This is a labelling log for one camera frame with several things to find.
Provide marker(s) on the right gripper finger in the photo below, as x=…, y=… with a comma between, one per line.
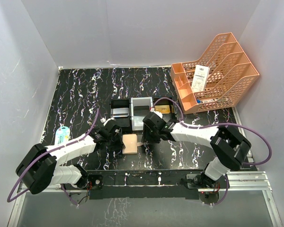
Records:
x=155, y=140
x=144, y=135

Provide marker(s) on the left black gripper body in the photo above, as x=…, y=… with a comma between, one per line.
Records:
x=117, y=141

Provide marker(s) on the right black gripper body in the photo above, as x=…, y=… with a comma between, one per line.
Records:
x=147, y=136

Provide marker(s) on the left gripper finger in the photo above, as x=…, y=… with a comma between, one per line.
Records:
x=118, y=147
x=109, y=146

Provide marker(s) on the beige leather card holder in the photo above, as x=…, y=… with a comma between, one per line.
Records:
x=131, y=144

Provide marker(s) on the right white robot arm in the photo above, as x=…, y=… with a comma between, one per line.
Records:
x=229, y=145

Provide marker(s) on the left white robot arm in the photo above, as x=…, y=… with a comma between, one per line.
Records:
x=44, y=166

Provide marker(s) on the black card in white tray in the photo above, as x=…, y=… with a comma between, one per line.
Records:
x=141, y=110

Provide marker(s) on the gold card in right tray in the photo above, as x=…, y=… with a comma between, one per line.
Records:
x=164, y=109

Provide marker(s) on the silver card in left tray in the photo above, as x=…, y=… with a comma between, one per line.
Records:
x=120, y=112

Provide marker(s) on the white middle tray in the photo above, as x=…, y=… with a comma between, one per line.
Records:
x=137, y=121

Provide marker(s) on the left black tray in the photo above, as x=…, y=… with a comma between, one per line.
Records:
x=125, y=123

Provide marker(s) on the black tray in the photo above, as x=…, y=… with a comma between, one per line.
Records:
x=125, y=123
x=172, y=115

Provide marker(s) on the right black tray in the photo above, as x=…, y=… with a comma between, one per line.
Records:
x=172, y=115

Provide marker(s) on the black front base bar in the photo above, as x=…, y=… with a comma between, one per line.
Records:
x=166, y=183

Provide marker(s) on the blue packaged item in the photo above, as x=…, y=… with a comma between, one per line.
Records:
x=62, y=135

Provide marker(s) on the white paper receipt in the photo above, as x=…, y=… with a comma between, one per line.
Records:
x=200, y=78

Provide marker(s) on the orange plastic file organizer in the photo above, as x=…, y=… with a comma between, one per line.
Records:
x=231, y=74

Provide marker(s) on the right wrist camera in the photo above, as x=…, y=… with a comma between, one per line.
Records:
x=159, y=114

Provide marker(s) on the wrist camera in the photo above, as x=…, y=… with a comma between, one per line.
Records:
x=111, y=127
x=159, y=114

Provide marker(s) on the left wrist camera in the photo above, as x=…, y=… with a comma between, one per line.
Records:
x=111, y=127

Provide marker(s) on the aluminium frame rail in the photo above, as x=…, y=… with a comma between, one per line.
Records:
x=248, y=202

